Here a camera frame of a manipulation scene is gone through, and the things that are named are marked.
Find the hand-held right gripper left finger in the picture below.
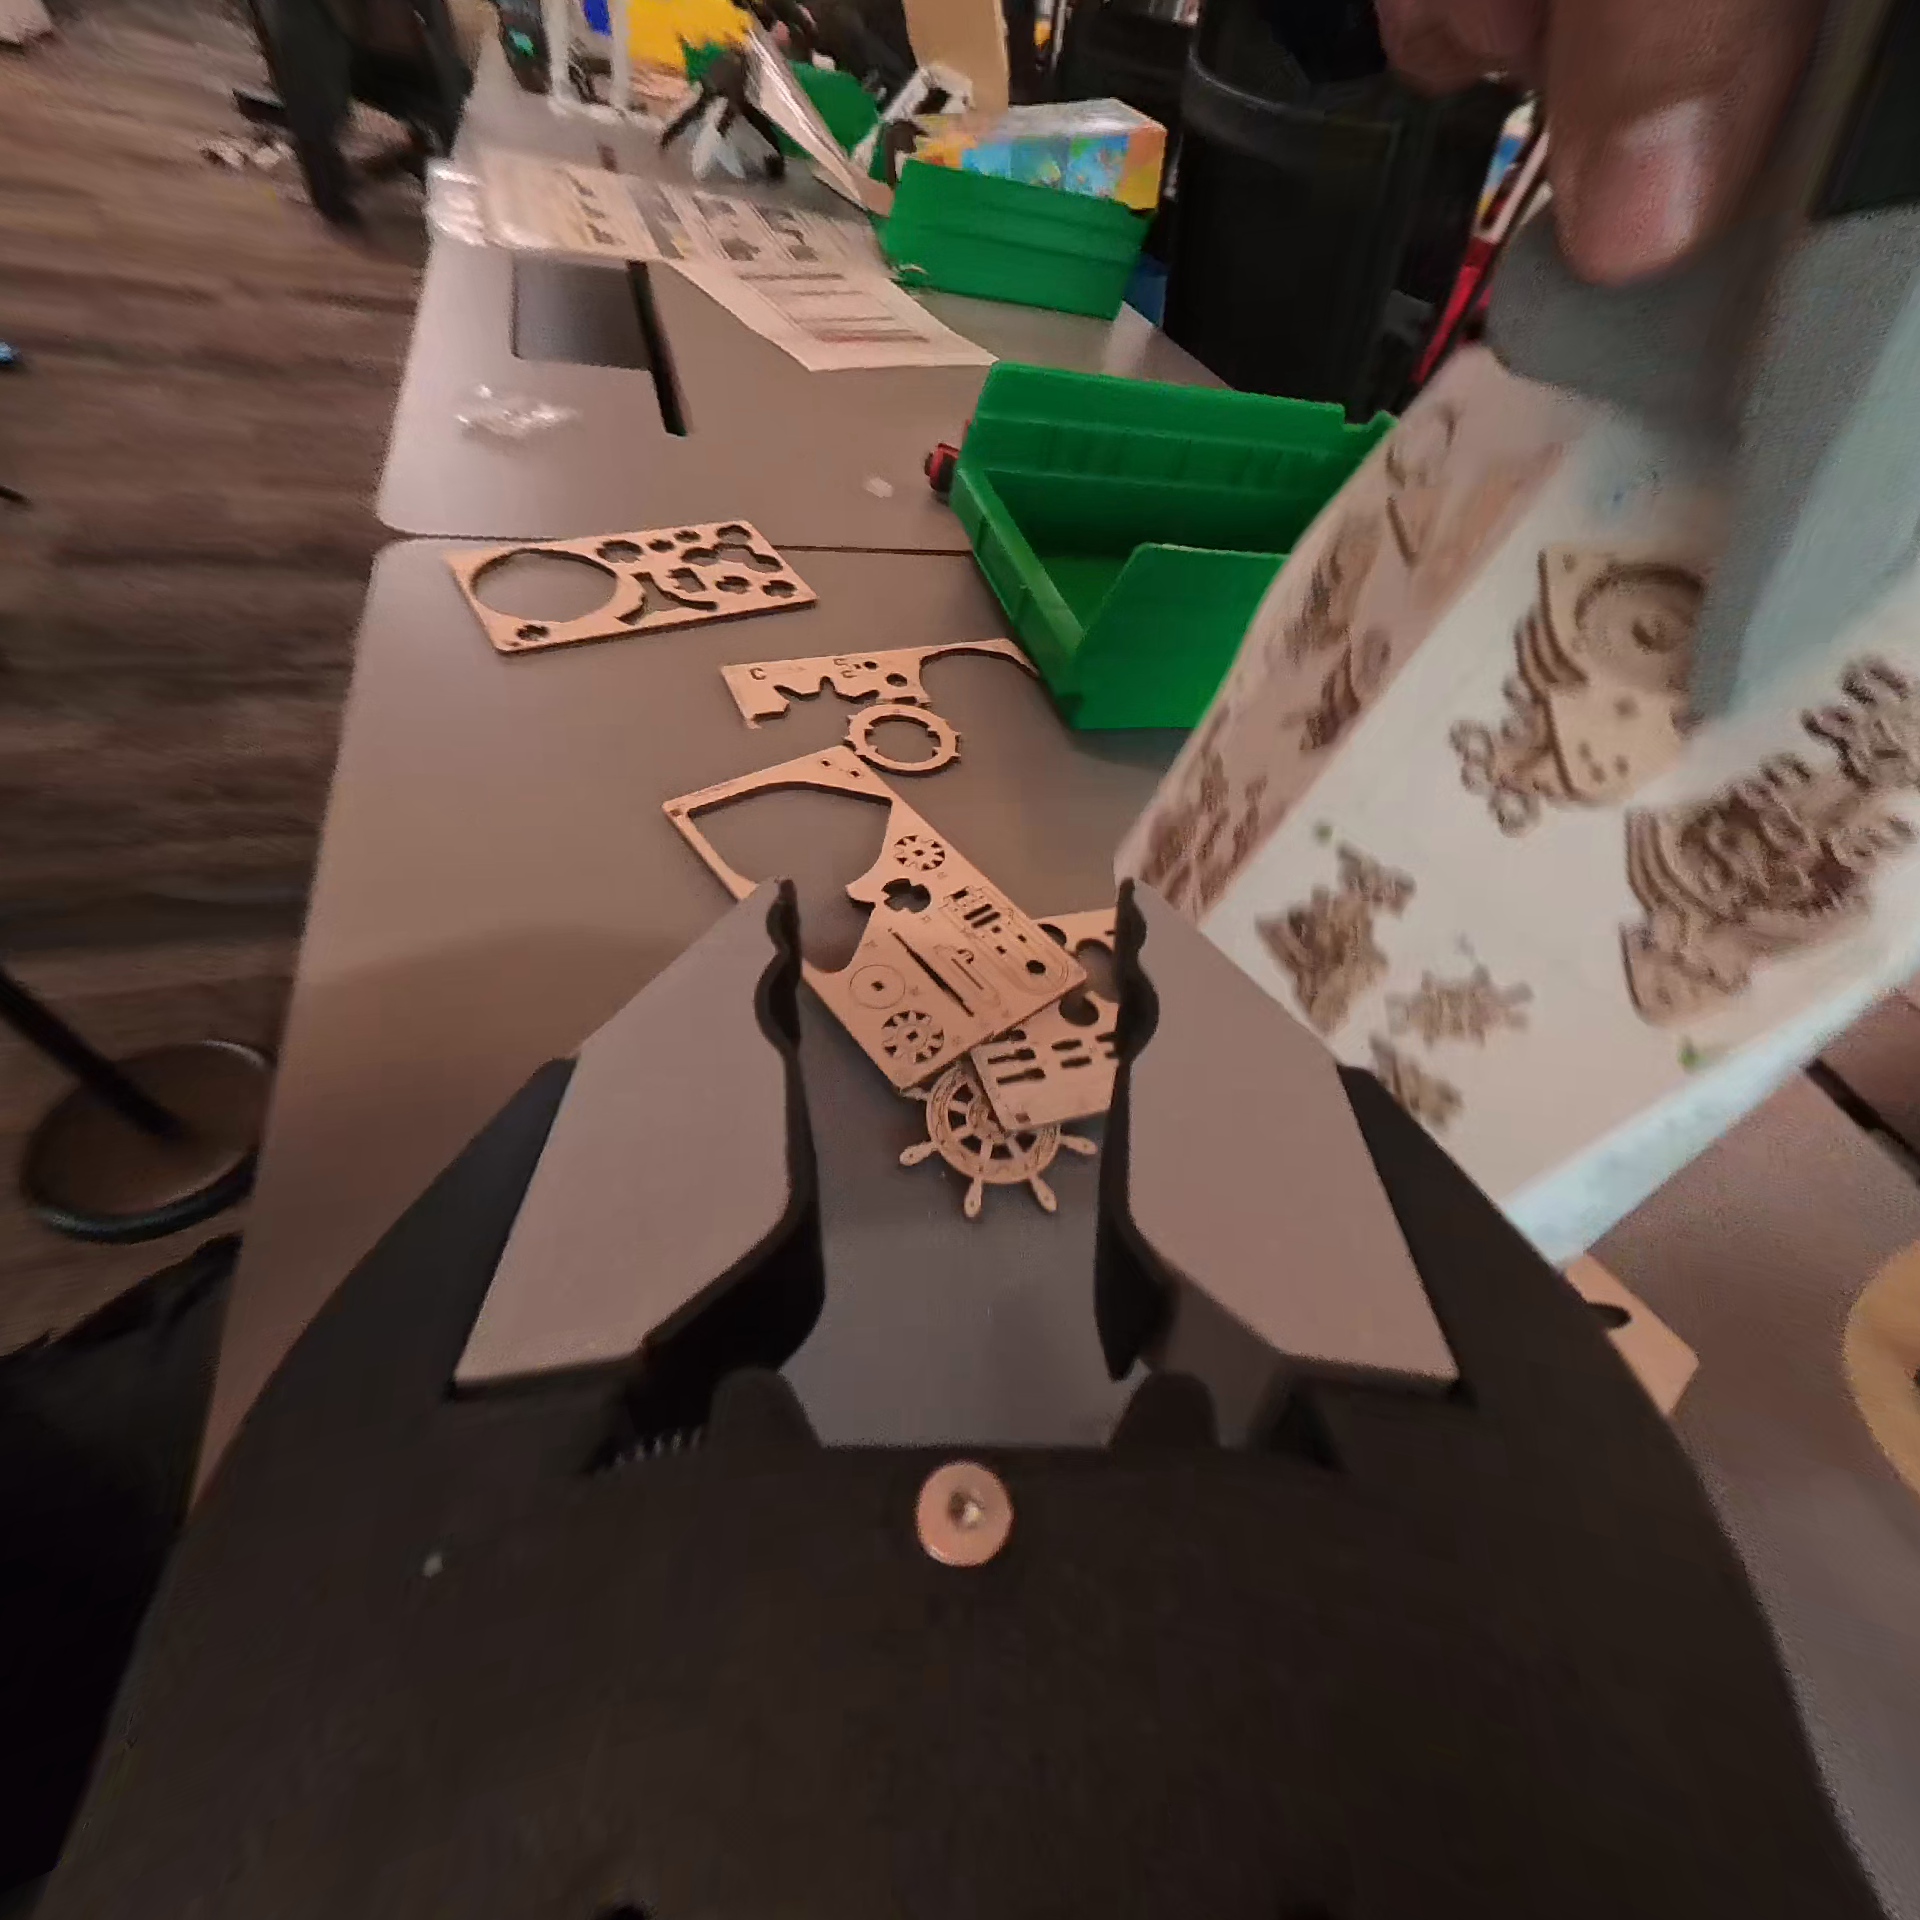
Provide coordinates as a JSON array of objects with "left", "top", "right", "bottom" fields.
[{"left": 450, "top": 876, "right": 830, "bottom": 1399}]

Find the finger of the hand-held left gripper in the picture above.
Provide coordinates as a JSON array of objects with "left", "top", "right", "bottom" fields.
[{"left": 1485, "top": 203, "right": 1920, "bottom": 733}]

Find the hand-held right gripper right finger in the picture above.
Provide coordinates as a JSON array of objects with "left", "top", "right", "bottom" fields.
[{"left": 1093, "top": 876, "right": 1460, "bottom": 1399}]

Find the white printed kit box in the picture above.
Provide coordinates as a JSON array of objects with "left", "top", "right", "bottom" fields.
[{"left": 1121, "top": 345, "right": 1920, "bottom": 1264}]

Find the wooden sheet with rectangular cutout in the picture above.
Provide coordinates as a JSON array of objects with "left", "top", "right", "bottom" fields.
[{"left": 970, "top": 908, "right": 1124, "bottom": 1137}]

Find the wooden ship wheel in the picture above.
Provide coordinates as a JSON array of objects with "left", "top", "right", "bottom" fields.
[{"left": 896, "top": 1062, "right": 1099, "bottom": 1220}]

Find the wooden sheet with large cutouts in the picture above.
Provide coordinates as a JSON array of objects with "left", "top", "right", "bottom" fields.
[{"left": 662, "top": 746, "right": 1085, "bottom": 1094}]

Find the wavy wooden sheet offcut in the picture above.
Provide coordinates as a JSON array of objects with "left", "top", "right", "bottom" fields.
[{"left": 1558, "top": 1251, "right": 1701, "bottom": 1416}]

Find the notched wooden sheet offcut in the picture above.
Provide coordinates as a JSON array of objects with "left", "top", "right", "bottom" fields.
[{"left": 717, "top": 642, "right": 1039, "bottom": 734}]

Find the black round stand base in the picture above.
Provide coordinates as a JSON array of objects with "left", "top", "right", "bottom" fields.
[{"left": 22, "top": 1038, "right": 274, "bottom": 1242}]

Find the green plastic bin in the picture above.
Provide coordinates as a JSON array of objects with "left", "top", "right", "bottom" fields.
[
  {"left": 876, "top": 159, "right": 1154, "bottom": 322},
  {"left": 948, "top": 360, "right": 1401, "bottom": 734}
]

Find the black trash bin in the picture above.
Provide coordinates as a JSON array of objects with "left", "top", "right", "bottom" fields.
[{"left": 1163, "top": 45, "right": 1500, "bottom": 421}]

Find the wooden sheet with round holes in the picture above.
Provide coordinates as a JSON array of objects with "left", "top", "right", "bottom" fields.
[{"left": 446, "top": 519, "right": 819, "bottom": 661}]

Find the colourful cardboard box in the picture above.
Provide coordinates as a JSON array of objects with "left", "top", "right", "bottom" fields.
[{"left": 913, "top": 100, "right": 1168, "bottom": 211}]

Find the printed paper sheet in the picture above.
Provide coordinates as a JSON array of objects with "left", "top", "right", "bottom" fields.
[{"left": 428, "top": 146, "right": 995, "bottom": 374}]

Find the black office chair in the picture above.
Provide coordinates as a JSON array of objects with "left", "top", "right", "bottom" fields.
[{"left": 239, "top": 0, "right": 479, "bottom": 227}]

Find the wooden gear ring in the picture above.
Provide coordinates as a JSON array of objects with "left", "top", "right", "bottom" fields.
[{"left": 842, "top": 704, "right": 963, "bottom": 780}]

